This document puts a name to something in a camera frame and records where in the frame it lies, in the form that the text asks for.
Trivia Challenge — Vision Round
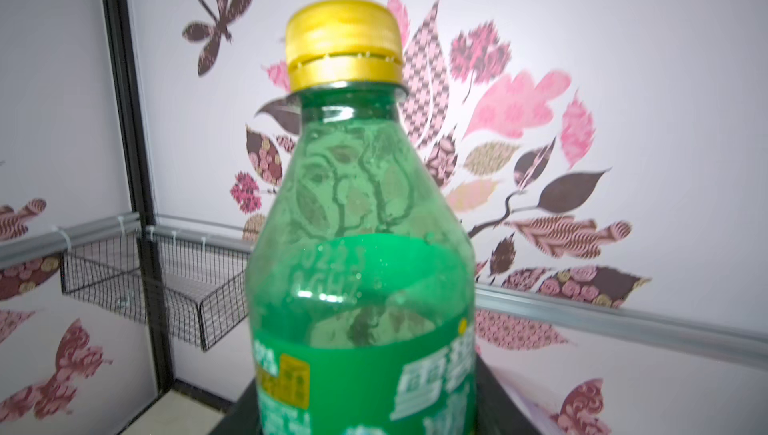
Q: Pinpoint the aluminium rail wall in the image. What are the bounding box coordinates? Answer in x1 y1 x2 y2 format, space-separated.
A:
145 226 767 370
1 212 142 269

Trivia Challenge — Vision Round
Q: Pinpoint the aluminium rail back wall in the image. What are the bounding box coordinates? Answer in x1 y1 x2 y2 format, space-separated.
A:
145 226 767 370

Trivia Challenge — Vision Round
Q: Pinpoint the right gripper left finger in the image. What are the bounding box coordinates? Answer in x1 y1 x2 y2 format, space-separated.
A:
210 381 261 435

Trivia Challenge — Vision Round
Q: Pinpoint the black wire basket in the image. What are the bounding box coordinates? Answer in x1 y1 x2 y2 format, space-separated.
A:
61 231 248 351

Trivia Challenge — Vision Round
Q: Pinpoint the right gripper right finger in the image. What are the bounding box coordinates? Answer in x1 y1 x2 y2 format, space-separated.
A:
475 355 539 435

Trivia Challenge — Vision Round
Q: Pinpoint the aluminium rail left wall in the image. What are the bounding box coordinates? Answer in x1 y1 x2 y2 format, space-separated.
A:
1 212 142 269

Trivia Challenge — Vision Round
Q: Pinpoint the green soda bottle yellow cap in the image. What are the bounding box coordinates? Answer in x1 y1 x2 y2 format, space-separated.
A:
246 0 476 434

